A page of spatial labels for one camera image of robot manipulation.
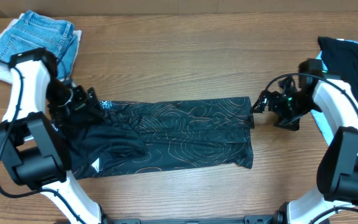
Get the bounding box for black printed cycling jersey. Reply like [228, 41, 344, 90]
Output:
[57, 96, 254, 179]

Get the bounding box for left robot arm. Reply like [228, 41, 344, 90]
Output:
[0, 48, 110, 223]

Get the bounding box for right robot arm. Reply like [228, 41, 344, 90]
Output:
[251, 58, 358, 223]

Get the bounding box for light blue t-shirt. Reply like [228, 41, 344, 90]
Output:
[311, 39, 358, 146]

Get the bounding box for plain black garment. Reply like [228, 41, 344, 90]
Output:
[318, 37, 358, 102]

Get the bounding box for folded blue denim jeans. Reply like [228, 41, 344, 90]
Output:
[0, 10, 79, 80]

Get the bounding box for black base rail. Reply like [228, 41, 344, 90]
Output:
[108, 212, 288, 224]

